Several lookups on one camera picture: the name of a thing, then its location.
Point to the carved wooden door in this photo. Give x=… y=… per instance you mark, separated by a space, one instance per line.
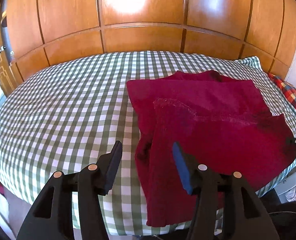
x=0 y=67

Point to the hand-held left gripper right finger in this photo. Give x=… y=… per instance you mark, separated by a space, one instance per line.
x=184 y=170

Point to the dark red sweater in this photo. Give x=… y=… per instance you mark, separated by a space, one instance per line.
x=212 y=120

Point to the multicoloured checked pillow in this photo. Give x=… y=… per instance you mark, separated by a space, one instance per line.
x=290 y=92

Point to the white plastic container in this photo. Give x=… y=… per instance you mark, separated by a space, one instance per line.
x=292 y=182

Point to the green checked bedsheet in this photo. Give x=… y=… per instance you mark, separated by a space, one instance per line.
x=63 y=110

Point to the black zip jacket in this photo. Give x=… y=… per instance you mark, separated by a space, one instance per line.
x=290 y=222

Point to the wooden panelled wardrobe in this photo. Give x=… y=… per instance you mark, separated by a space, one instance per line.
x=138 y=37

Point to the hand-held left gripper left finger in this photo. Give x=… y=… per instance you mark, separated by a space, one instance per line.
x=114 y=165

